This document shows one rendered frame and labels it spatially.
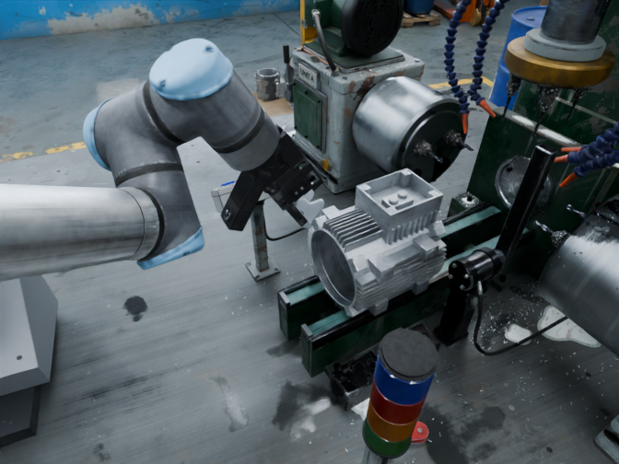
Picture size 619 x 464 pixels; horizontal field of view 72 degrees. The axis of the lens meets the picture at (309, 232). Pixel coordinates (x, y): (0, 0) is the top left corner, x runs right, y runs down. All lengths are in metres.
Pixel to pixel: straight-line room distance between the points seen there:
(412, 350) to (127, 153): 0.41
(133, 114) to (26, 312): 0.51
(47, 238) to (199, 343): 0.60
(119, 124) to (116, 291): 0.62
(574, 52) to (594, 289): 0.39
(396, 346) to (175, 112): 0.37
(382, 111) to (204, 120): 0.64
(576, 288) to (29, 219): 0.78
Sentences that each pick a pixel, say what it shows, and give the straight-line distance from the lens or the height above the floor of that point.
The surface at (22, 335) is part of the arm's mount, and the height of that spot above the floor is 0.93.
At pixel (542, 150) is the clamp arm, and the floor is 1.25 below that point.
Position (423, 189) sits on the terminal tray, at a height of 1.13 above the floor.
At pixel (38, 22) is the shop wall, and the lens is 6.41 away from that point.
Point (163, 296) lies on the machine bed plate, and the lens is 1.09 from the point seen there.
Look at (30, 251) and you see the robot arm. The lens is 0.43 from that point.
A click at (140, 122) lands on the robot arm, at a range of 0.58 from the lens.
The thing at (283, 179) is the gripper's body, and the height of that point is 1.22.
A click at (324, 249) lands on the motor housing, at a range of 0.87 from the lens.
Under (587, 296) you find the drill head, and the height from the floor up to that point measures 1.05.
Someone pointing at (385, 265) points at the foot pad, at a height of 1.08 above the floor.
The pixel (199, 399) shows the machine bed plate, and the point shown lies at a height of 0.80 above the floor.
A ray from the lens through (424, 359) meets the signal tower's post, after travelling 0.46.
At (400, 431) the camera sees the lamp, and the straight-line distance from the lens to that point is 0.54.
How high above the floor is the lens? 1.59
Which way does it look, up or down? 41 degrees down
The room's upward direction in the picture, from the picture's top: straight up
